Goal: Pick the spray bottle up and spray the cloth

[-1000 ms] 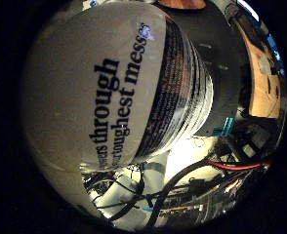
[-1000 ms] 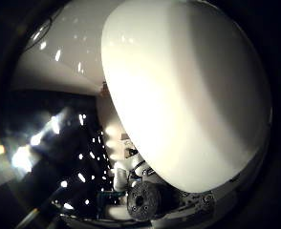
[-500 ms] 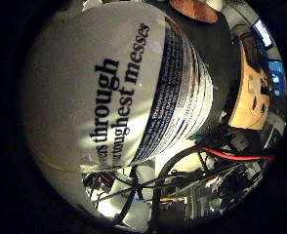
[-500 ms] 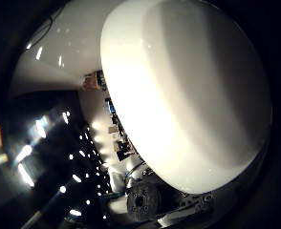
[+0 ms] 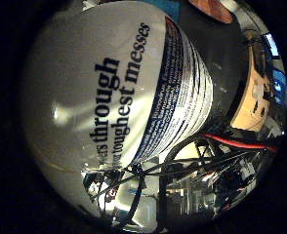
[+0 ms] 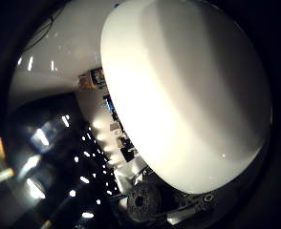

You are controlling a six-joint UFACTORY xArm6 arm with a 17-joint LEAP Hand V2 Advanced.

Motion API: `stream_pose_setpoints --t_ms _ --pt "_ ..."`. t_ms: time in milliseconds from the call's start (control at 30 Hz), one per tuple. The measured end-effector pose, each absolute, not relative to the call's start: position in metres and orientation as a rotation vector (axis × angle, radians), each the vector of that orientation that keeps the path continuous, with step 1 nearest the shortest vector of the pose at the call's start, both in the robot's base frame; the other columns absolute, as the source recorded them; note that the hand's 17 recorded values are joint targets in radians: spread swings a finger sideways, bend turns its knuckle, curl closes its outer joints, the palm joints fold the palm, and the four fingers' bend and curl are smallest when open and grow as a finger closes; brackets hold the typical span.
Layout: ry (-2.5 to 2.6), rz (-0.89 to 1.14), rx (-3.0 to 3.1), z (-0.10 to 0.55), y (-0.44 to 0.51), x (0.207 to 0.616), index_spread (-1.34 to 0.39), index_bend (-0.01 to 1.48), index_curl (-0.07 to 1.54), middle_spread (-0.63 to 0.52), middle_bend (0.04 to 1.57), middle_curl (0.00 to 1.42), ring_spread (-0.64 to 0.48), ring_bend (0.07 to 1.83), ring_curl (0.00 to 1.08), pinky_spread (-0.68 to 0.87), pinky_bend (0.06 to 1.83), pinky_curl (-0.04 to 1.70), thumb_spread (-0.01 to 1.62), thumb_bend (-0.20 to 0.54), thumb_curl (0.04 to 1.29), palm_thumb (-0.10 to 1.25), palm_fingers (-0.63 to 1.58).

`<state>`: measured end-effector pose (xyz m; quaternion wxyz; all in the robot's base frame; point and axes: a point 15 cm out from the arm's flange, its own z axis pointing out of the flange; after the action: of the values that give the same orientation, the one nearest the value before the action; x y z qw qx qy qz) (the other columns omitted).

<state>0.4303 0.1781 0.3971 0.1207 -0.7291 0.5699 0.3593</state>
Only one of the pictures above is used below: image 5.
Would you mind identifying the white spray bottle with label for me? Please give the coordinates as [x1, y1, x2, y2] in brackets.
[19, 0, 215, 211]

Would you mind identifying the light wooden desk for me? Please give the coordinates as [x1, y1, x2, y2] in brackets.
[230, 41, 272, 134]

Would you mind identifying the blue lit monitor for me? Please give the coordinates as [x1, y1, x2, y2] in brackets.
[263, 32, 287, 109]

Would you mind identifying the red cable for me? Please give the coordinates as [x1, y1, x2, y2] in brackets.
[200, 132, 278, 153]

